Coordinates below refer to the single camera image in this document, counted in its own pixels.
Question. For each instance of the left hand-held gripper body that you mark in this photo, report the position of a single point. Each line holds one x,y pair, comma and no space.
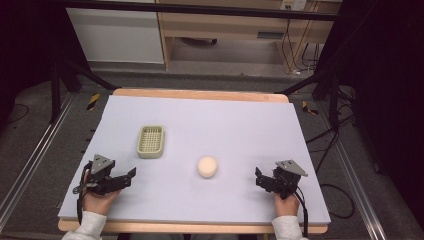
100,181

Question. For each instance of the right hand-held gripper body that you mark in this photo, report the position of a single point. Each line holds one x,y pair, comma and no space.
284,181

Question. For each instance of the person's left hand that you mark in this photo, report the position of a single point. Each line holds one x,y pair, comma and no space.
99,202

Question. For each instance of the person's right hand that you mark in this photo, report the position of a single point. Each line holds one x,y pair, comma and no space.
286,206

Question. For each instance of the green slotted soap dish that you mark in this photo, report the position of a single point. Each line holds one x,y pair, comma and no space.
150,141

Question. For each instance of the round cream soap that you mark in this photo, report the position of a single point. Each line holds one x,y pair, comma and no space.
207,166

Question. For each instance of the pale lilac foam mat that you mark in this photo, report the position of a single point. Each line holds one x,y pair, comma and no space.
213,126

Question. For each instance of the yellow black floor tape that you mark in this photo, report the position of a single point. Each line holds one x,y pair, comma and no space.
309,108
93,101

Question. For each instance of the black metal stand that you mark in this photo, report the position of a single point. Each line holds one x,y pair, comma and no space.
333,96
60,83

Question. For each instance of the white work board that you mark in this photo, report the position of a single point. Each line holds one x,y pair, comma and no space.
200,93

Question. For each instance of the white cabinet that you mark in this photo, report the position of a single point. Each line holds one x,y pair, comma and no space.
116,36

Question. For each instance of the black curtain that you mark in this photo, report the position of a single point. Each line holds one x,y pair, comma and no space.
390,83
23,46

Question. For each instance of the light wooden desk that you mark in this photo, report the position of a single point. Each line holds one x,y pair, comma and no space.
226,25

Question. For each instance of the white power strip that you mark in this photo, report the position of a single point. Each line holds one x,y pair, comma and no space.
292,4

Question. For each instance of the metal floor rail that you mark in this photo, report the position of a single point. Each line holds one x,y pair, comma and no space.
358,186
36,156

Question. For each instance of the black metal frame bar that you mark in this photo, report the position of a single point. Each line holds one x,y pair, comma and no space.
200,9

